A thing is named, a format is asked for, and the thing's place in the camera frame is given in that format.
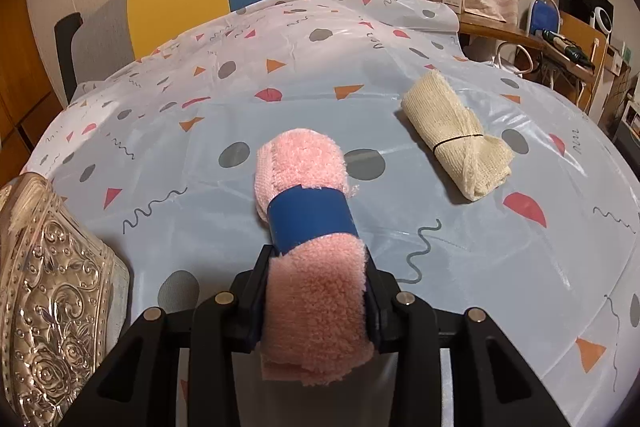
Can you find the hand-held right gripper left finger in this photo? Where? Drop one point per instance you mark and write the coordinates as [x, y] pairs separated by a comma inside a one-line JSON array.
[[260, 302]]

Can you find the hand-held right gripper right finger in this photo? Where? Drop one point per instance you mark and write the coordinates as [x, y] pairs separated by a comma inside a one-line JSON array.
[[372, 307]]

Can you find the beige rolled cloth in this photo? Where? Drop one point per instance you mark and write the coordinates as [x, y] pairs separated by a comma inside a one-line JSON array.
[[450, 122]]

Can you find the patterned tablecloth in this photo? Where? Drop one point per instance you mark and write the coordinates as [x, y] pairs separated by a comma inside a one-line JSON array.
[[300, 72]]

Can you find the dark green tool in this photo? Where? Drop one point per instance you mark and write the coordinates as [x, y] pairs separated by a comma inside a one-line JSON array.
[[565, 47]]

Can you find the wooden cabinet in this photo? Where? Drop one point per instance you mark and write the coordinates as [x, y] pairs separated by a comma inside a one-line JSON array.
[[25, 72]]

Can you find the blue folding chair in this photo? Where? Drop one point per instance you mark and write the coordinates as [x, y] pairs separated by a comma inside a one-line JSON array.
[[545, 14]]

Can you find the white round fan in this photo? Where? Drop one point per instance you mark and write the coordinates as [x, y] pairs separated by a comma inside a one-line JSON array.
[[601, 18]]

